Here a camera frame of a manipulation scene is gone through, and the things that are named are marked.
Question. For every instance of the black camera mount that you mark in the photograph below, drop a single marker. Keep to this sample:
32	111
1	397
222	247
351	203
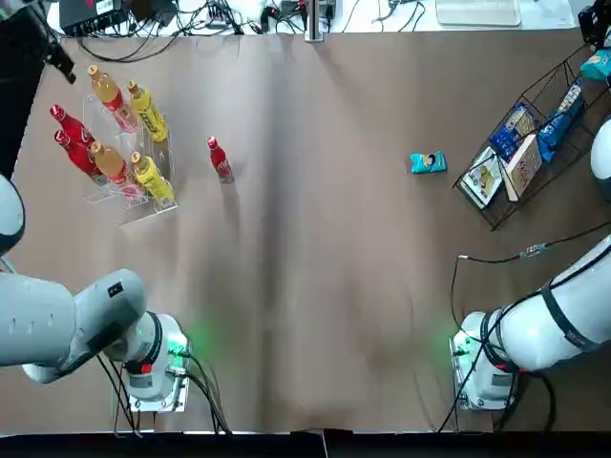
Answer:
594	26
62	67

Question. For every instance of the clear acrylic stepped shelf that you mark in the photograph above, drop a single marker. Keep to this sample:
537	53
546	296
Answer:
162	157

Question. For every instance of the brown snack box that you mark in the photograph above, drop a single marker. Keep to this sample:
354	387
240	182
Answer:
522	169

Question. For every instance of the silver aluminium post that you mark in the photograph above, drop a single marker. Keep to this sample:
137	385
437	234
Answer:
317	21

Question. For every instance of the white plastic tray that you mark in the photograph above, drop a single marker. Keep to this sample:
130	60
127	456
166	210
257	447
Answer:
477	12

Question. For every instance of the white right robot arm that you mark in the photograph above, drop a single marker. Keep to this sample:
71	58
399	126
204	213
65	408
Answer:
549	324

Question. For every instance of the blue biscuit packet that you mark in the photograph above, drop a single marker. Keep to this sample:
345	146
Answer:
596	67

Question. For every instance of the teal chips packet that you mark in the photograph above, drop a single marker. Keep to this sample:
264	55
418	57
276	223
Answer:
428	162

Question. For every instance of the black electronics box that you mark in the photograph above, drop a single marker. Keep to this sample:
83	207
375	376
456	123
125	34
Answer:
90	16

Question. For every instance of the yellow label tea bottle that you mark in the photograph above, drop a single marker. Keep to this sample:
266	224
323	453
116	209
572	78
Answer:
145	112
153	179

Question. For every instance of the black usb hub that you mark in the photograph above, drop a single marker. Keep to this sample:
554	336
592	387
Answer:
217	14

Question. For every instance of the blue white patterned snack packet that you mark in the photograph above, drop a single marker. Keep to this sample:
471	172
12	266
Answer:
573	100

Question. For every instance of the blue and white cracker packet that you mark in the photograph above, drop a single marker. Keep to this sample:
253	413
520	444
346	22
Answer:
513	129

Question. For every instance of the green chips packet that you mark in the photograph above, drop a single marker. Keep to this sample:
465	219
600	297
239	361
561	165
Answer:
483	176

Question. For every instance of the orange tea bottle red label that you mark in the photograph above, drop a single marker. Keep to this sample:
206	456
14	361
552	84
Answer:
110	95
112	164

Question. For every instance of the red cola bottle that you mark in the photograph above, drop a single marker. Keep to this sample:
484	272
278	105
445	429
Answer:
71	126
220	160
78	157

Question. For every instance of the long dark blue snack packet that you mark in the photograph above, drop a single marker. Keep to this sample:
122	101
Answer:
554	136

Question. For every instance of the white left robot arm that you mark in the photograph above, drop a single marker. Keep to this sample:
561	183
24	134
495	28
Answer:
48	324

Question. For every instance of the white side table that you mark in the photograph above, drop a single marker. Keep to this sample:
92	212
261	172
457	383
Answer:
539	14

